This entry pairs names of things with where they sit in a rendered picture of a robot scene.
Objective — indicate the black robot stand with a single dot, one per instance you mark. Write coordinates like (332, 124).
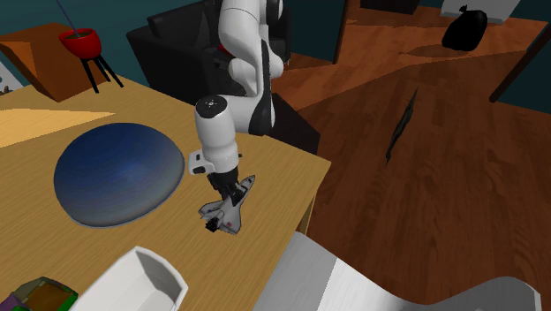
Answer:
(297, 129)

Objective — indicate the white open box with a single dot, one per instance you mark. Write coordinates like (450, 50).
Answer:
(129, 284)

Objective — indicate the red plant pot on stand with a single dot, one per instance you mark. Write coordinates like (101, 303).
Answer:
(82, 43)

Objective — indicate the green and purple box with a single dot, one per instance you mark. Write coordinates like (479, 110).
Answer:
(43, 295)

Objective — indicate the grey flat board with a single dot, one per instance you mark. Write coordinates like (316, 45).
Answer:
(499, 10)

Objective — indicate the white toy space shuttle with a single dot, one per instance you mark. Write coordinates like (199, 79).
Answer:
(230, 215)

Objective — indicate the thin black shard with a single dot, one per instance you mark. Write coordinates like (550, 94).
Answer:
(400, 127)

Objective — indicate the light wooden table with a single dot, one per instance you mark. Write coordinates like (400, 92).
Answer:
(142, 241)

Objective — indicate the grey white chair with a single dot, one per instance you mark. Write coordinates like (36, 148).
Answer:
(318, 280)

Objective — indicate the black armchair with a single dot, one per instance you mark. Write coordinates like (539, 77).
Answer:
(172, 56)

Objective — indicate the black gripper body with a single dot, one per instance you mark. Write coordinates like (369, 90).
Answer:
(221, 181)

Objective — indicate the black bag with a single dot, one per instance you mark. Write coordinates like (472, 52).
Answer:
(465, 30)

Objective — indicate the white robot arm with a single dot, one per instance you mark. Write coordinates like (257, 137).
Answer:
(217, 129)

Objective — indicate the orange wooden cabinet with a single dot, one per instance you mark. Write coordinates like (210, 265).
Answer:
(41, 60)

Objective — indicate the blue round dome bowl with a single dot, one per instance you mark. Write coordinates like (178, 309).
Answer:
(116, 172)

